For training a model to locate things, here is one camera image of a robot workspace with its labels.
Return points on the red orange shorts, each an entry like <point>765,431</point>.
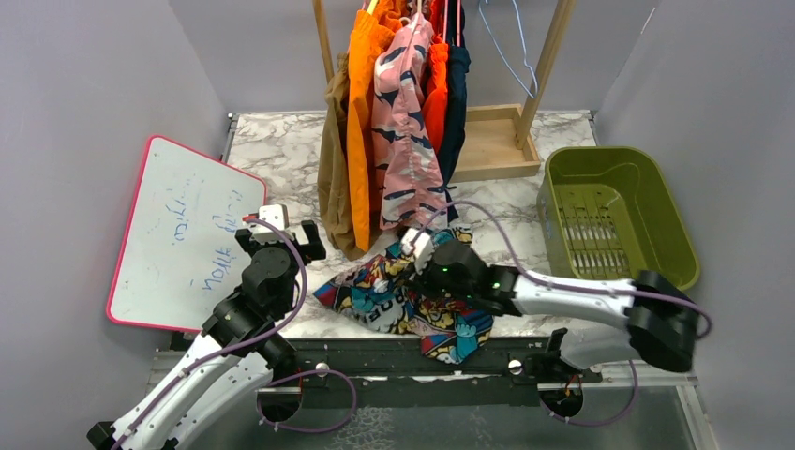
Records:
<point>435,80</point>

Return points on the light blue wire hanger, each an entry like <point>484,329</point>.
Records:
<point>504,23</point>

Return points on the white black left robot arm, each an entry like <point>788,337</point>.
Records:
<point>238,350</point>

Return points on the colourful comic print shorts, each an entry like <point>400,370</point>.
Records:
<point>378,295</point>

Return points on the tan brown shorts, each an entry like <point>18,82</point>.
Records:
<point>333,182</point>

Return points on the olive green plastic basket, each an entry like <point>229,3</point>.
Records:
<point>607,213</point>

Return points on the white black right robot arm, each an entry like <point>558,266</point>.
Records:
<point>645,318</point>

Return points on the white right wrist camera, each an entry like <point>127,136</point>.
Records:
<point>418,247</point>

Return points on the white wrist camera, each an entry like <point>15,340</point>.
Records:
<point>418,247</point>
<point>275,215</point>

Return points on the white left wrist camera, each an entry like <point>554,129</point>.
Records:
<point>275,215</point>

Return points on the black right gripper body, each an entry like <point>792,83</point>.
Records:
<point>430,282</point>

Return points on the pink framed whiteboard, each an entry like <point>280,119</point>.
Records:
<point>179,257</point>

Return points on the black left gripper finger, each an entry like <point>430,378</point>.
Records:
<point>245,240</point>
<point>313,250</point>

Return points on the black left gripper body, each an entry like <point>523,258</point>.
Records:
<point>283,244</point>

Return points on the navy blue shorts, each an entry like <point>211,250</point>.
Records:
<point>457,66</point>

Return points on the wooden clothes rack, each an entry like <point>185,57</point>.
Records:
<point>499,143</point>

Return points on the pink shark print shorts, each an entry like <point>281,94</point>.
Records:
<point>408,177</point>

